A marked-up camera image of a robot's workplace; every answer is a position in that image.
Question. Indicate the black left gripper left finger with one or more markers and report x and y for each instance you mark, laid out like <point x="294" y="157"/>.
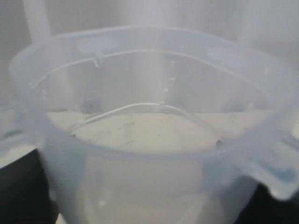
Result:
<point x="24" y="193"/>

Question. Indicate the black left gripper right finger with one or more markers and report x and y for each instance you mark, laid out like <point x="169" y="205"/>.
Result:
<point x="264" y="209"/>

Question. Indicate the clear plastic water pitcher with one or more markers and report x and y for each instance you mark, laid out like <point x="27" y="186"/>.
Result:
<point x="150" y="125"/>

